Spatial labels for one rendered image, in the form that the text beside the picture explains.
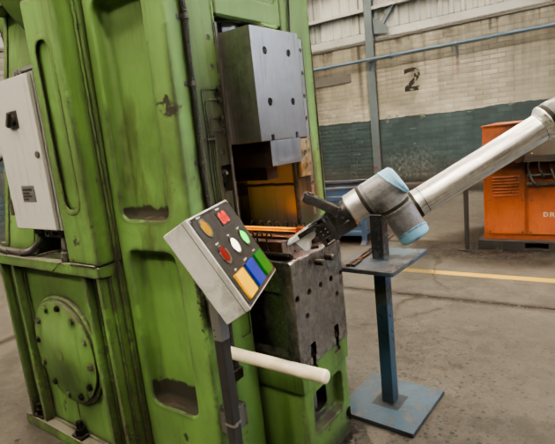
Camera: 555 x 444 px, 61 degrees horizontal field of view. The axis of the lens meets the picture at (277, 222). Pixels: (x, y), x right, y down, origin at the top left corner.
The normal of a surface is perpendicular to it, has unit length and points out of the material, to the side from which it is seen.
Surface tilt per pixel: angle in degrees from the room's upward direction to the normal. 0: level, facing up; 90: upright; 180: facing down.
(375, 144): 90
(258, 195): 90
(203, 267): 90
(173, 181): 89
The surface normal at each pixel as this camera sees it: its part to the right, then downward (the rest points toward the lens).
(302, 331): 0.80, 0.03
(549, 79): -0.55, 0.22
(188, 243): -0.19, 0.20
